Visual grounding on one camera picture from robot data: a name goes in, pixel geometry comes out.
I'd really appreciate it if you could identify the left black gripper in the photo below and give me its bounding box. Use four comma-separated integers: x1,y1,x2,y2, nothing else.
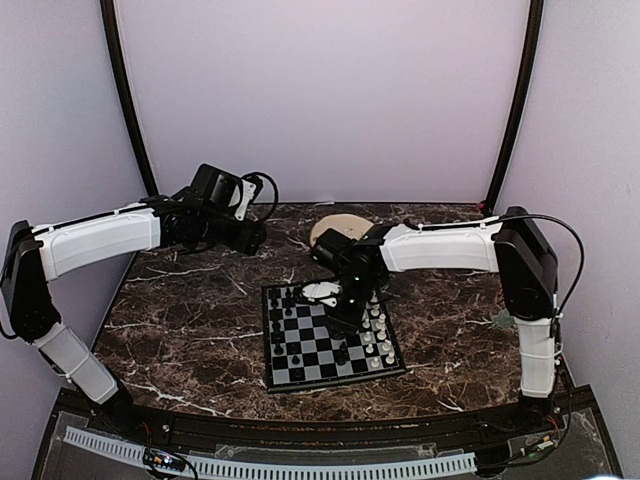
199,209,267,255

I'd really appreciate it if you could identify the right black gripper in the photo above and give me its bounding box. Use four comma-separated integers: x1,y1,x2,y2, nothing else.
323,273,379,340

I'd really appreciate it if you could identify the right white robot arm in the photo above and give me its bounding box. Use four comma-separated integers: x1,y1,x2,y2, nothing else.
302,207,560,434

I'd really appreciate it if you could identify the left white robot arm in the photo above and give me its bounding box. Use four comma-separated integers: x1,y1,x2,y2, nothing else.
1,164,277,436

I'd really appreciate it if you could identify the green circuit board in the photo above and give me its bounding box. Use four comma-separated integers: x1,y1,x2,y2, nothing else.
142,448,186,472

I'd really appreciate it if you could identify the black and grey chessboard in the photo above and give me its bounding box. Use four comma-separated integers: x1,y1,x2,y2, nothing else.
261,285,407,393

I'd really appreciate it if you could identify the ceramic bird plate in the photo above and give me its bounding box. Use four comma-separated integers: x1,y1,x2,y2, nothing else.
309,214,373,247

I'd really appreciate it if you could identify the cream ceramic cup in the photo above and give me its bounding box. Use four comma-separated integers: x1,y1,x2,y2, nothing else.
490,310,516,330

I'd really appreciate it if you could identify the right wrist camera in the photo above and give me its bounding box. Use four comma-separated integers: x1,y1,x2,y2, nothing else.
298,281,342,307

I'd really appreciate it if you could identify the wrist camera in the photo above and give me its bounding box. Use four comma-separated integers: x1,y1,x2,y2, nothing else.
229,175,263,221
298,281,342,307

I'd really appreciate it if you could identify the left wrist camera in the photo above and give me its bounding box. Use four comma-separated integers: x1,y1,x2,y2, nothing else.
229,175,263,221

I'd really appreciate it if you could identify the black front rail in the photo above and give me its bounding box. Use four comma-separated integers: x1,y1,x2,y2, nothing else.
125,404,520,449

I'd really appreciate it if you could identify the white slotted cable duct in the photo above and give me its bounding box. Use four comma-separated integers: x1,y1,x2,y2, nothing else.
62,427,478,479

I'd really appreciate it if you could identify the left black frame post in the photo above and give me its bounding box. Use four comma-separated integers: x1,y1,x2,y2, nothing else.
99,0,159,196

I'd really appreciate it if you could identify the black frame post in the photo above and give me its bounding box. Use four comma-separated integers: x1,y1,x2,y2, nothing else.
99,0,159,196
483,0,544,215

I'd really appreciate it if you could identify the right black frame post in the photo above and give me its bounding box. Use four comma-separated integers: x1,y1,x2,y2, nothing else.
483,0,544,215

